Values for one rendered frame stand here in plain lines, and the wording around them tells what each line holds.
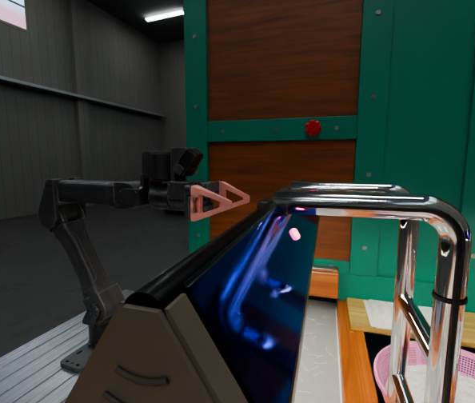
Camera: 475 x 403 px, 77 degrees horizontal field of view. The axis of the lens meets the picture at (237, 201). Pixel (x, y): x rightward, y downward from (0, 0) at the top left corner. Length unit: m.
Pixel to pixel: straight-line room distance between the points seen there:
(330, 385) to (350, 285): 0.33
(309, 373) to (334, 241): 0.37
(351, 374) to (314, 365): 0.08
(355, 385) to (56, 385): 0.62
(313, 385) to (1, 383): 0.67
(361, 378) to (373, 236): 0.37
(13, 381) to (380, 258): 0.93
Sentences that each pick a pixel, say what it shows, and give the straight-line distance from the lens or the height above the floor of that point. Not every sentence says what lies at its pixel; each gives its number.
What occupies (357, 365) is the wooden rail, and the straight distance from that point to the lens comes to 0.69.
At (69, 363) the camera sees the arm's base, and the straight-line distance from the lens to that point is 0.89.
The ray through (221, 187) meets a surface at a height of 1.09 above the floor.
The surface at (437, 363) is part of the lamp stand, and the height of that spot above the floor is 0.97.
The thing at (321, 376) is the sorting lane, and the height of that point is 0.74.
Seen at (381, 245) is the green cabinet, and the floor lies 0.93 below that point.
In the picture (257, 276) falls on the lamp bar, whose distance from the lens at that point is 0.16.
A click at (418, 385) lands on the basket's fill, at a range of 0.74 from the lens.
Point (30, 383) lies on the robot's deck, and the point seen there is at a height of 0.67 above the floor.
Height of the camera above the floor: 1.15
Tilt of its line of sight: 8 degrees down
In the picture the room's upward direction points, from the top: straight up
